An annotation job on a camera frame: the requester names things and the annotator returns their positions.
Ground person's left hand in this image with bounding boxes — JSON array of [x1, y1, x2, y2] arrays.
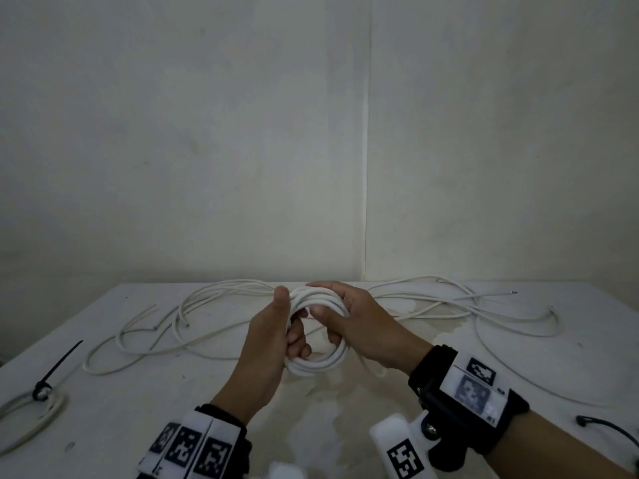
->
[[238, 285, 314, 402]]

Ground person's right hand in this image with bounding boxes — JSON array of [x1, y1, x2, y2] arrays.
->
[[305, 280, 433, 376]]

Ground white cable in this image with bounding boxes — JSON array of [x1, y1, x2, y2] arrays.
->
[[0, 386, 67, 457], [283, 286, 390, 379], [82, 303, 280, 377], [172, 276, 615, 407]]

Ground black plastic zip tie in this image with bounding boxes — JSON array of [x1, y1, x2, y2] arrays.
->
[[32, 339, 85, 402]]

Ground bunch of black zip ties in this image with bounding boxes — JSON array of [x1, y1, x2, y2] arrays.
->
[[575, 415, 639, 474]]

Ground person's left forearm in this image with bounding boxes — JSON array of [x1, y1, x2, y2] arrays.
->
[[212, 379, 280, 424]]

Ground person's right forearm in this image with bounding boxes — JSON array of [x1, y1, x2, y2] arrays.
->
[[487, 411, 639, 479]]

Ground black right wristband white markers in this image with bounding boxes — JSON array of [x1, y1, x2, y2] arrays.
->
[[408, 343, 530, 472]]

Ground black wristband white markers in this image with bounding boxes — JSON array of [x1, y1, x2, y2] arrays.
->
[[408, 343, 530, 472], [137, 403, 253, 479]]

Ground black left wristband white markers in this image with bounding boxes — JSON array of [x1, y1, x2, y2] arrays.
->
[[137, 403, 253, 479]]

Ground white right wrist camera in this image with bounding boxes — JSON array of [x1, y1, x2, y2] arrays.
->
[[369, 411, 440, 479]]

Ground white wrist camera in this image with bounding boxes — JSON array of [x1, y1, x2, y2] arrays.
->
[[267, 461, 308, 479], [369, 411, 440, 479]]

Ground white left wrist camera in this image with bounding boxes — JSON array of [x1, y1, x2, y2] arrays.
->
[[267, 461, 308, 479]]

